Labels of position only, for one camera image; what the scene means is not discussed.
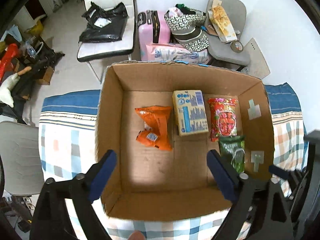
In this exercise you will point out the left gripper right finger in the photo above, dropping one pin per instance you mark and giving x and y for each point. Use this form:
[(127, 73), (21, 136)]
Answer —
[(261, 203)]

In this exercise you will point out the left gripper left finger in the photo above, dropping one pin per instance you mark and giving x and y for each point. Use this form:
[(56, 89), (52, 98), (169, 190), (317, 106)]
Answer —
[(51, 218)]

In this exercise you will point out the green snack bag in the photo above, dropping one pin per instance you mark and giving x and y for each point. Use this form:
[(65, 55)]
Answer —
[(232, 149)]

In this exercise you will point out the grey padded chair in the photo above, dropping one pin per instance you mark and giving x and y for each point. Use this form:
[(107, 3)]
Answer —
[(20, 156)]

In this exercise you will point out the red snack bag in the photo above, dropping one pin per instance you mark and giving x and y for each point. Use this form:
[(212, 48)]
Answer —
[(223, 117)]

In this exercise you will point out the plaid checkered blanket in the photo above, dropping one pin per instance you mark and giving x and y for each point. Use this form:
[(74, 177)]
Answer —
[(67, 148)]

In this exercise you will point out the orange snack bag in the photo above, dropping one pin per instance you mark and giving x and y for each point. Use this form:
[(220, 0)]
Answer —
[(155, 134)]

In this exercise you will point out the brown cardboard box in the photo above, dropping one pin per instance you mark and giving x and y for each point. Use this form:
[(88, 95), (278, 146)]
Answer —
[(155, 185)]

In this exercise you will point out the white goose plush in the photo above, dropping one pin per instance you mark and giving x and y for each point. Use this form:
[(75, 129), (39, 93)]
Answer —
[(8, 84)]

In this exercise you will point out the white flat board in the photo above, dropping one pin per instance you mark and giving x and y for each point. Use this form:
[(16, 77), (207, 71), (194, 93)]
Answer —
[(258, 66)]

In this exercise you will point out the grey office chair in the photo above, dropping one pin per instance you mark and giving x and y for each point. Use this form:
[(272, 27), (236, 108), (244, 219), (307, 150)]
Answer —
[(236, 12)]

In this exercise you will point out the round tape roll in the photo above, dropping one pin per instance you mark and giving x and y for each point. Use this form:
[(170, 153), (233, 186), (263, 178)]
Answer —
[(237, 46)]

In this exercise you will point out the red plastic bag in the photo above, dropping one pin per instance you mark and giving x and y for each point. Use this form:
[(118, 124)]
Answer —
[(6, 65)]

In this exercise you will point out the yellow chips bag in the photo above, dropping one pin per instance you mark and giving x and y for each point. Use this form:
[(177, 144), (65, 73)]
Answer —
[(222, 24)]

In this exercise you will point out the floral pink pillow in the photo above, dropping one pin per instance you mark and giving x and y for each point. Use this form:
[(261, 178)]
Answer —
[(173, 52)]

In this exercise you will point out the black white patterned bag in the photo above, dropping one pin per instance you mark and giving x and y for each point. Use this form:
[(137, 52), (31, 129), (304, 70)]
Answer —
[(186, 27)]

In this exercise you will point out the black plastic bag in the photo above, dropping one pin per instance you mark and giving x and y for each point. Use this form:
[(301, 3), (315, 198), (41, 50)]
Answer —
[(104, 25)]

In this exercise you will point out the pink suitcase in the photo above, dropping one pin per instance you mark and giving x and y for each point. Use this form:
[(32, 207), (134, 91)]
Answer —
[(152, 28)]

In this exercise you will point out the white leather chair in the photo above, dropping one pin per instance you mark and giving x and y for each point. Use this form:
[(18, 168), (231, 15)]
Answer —
[(88, 52)]

